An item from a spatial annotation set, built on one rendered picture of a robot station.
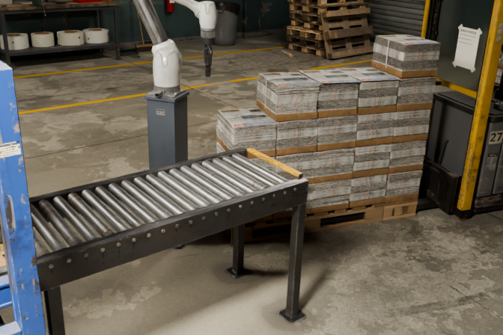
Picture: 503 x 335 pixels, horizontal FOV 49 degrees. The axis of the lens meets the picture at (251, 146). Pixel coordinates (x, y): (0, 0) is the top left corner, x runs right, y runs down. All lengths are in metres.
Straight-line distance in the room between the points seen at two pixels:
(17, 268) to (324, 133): 2.29
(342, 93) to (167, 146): 1.17
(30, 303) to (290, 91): 2.07
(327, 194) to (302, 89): 0.80
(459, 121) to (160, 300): 2.57
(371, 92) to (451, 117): 0.98
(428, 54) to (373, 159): 0.80
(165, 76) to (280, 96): 0.71
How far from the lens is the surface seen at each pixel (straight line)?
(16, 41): 8.92
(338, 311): 3.18
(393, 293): 3.40
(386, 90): 3.77
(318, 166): 3.68
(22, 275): 1.89
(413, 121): 3.97
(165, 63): 3.30
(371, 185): 3.97
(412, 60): 3.82
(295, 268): 2.91
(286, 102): 3.43
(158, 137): 3.43
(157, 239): 2.30
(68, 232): 2.30
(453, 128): 4.49
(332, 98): 3.58
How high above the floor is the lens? 1.90
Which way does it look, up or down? 21 degrees down
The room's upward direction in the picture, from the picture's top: 2 degrees clockwise
